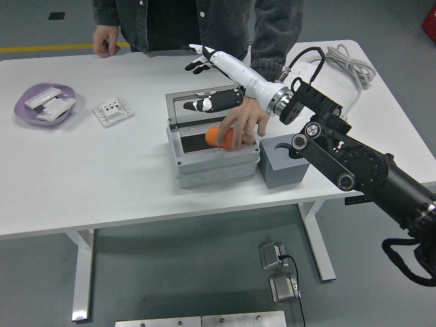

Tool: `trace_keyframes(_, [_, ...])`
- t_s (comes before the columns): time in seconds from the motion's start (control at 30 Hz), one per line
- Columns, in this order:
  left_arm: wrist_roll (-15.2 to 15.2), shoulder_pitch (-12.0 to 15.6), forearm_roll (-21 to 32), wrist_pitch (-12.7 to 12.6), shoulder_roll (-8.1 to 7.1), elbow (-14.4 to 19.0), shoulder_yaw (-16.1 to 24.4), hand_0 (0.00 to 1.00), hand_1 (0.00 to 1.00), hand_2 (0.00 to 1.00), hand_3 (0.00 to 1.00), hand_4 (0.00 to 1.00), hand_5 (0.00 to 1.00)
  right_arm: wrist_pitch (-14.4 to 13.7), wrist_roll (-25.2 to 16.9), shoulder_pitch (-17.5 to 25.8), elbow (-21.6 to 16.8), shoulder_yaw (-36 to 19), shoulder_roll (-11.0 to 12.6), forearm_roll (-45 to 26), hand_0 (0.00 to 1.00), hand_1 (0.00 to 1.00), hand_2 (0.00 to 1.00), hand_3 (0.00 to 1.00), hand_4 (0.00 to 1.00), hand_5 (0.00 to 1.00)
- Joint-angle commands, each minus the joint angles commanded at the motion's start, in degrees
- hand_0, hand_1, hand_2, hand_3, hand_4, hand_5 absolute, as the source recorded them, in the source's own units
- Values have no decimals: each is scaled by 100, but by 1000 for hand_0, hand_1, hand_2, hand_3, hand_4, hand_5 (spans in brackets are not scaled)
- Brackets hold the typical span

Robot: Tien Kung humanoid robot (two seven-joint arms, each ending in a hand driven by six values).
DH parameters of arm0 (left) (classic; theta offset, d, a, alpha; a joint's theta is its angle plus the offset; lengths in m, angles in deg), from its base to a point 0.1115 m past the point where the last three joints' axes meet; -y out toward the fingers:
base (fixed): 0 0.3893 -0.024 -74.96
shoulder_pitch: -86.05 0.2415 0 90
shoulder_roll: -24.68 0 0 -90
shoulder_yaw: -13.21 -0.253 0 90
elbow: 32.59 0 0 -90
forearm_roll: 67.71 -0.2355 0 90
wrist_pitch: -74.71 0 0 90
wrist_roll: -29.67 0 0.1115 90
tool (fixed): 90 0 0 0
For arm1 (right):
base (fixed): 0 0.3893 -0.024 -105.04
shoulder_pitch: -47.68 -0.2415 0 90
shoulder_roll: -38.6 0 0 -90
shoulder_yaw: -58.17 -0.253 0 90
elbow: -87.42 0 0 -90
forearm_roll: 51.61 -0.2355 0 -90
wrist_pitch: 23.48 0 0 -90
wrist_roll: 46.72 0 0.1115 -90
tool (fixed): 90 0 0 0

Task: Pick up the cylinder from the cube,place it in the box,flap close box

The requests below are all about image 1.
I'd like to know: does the person's left hand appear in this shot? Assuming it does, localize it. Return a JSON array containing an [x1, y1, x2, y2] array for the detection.
[[217, 97, 272, 151]]

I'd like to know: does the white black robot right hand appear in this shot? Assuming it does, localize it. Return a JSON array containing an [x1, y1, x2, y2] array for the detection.
[[183, 43, 287, 114]]

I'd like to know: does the person's right hand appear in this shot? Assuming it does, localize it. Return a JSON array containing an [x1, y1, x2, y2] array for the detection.
[[92, 25, 121, 58]]

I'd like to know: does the orange cylinder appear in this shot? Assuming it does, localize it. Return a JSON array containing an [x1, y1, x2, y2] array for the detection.
[[204, 126, 246, 151]]

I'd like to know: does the grey electrical box clear lid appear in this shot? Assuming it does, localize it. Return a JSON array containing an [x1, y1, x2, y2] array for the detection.
[[164, 87, 260, 190]]

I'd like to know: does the grey cube with round hole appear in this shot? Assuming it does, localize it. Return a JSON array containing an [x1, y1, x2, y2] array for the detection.
[[258, 133, 311, 189]]

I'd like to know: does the yellow floor tape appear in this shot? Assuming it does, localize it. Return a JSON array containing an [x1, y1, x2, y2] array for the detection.
[[0, 42, 132, 54]]

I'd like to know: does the white power strip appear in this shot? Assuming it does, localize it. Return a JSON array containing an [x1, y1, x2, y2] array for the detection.
[[281, 60, 320, 86]]

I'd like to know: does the person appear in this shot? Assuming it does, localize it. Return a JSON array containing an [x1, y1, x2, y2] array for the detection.
[[115, 0, 257, 61]]

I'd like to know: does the long white plastic bar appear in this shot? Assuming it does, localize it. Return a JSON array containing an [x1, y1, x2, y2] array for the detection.
[[23, 87, 63, 109]]

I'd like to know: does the flat white plastic part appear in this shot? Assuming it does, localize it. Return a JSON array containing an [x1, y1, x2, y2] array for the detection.
[[35, 108, 67, 122]]

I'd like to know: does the purple plate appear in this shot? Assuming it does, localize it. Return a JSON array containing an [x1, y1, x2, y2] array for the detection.
[[13, 82, 76, 128]]

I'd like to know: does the white table leg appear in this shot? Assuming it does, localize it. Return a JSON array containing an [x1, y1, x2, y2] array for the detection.
[[296, 200, 337, 283], [64, 228, 95, 323]]

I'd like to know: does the red object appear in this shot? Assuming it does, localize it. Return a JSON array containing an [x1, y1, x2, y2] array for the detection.
[[421, 8, 436, 35]]

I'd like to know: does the metal plate with screws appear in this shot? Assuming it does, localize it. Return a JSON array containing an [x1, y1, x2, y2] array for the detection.
[[114, 316, 202, 327], [201, 310, 287, 327]]

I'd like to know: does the white wall socket panel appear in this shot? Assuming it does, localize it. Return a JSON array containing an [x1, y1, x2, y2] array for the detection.
[[91, 96, 135, 129]]

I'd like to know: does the white plastic switch part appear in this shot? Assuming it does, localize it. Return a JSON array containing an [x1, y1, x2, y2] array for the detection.
[[42, 97, 76, 115]]

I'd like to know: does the grey power cord with plug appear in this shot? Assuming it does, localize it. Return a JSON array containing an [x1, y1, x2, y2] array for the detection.
[[308, 44, 377, 119]]

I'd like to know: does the black floor cable with plug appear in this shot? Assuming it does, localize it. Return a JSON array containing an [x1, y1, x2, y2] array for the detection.
[[277, 253, 307, 327]]

